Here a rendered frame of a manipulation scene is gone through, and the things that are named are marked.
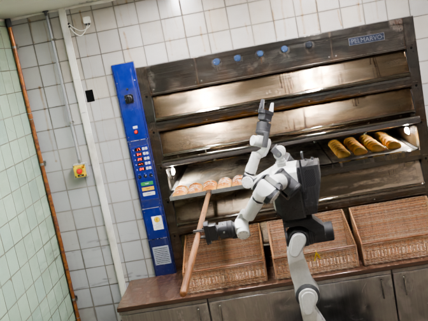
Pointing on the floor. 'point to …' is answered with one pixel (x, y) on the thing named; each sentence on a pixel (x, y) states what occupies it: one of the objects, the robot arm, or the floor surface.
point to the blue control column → (127, 79)
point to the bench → (288, 297)
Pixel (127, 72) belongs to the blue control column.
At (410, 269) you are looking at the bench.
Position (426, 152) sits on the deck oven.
